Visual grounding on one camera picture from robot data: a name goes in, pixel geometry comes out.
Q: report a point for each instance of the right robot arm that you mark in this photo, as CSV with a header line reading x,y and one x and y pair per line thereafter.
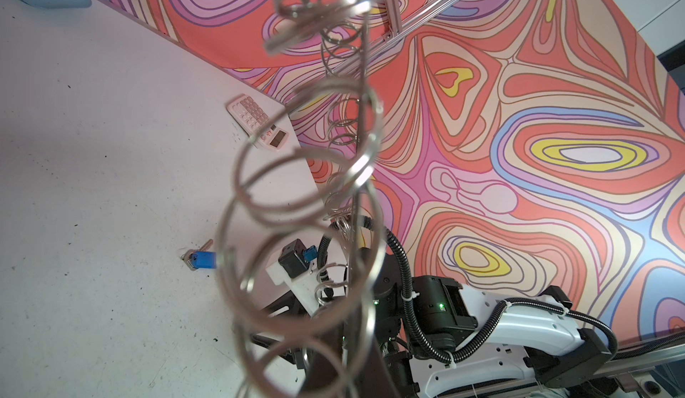
x,y
433,335

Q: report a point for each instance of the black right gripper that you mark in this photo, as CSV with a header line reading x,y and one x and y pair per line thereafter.
x,y
332,334

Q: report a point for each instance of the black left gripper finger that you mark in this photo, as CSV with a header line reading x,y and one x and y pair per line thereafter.
x,y
348,366

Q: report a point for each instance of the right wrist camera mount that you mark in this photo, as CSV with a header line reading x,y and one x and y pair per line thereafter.
x,y
295,268

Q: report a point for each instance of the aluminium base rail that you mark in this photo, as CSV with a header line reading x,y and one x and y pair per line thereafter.
x,y
671,350

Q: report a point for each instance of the blue tagged key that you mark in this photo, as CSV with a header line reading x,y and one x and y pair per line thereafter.
x,y
202,258

